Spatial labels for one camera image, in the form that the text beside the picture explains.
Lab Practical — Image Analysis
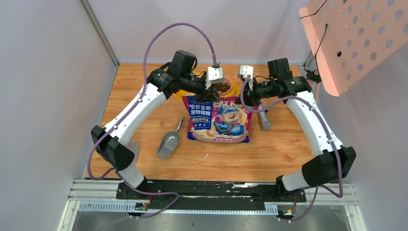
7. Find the pink bowl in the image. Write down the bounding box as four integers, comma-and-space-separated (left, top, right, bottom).
216, 77, 232, 96

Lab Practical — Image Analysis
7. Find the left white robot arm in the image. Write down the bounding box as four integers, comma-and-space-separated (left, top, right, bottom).
91, 50, 223, 199

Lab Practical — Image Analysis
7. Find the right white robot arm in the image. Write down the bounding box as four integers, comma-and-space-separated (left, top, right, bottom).
236, 58, 356, 201

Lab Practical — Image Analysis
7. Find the kibble in pink bowl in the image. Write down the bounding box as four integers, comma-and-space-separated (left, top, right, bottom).
216, 81, 231, 94

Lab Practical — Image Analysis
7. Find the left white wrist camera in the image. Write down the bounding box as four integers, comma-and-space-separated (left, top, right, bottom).
205, 67, 224, 90

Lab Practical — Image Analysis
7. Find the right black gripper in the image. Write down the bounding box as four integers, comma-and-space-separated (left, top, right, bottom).
235, 76, 278, 107

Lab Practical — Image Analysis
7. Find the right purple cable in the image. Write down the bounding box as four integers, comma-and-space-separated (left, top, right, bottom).
240, 75, 344, 223

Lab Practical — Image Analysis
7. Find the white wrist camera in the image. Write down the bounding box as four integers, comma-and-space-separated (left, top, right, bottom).
205, 67, 224, 90
237, 65, 254, 90

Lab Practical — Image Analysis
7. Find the pink perforated stand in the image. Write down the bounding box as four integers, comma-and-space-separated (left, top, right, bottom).
299, 0, 408, 96

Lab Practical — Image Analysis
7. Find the pet food bag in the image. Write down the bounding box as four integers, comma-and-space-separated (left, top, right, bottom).
182, 95, 253, 143

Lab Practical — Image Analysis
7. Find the purple cable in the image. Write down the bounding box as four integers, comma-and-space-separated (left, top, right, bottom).
240, 75, 344, 223
87, 22, 218, 220

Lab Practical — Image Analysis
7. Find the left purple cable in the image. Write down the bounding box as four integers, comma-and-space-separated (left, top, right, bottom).
87, 22, 218, 220

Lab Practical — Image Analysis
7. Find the yellow double bowl feeder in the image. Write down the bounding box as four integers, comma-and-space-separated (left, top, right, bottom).
175, 77, 239, 101

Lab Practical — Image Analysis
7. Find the metal scoop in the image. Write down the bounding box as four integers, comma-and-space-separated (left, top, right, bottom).
156, 116, 185, 159

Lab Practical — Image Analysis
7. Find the aluminium rail frame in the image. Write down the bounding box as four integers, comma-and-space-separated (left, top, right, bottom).
58, 179, 366, 231

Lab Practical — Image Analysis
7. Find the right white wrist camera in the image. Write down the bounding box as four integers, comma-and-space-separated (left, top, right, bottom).
237, 65, 254, 90

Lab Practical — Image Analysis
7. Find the clear plastic bag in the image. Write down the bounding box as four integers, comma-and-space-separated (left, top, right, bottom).
126, 140, 140, 164

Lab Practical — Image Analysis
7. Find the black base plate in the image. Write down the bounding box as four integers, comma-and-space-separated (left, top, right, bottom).
116, 180, 306, 211

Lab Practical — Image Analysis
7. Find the silver microphone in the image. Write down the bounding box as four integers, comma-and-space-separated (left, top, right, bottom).
257, 110, 271, 131

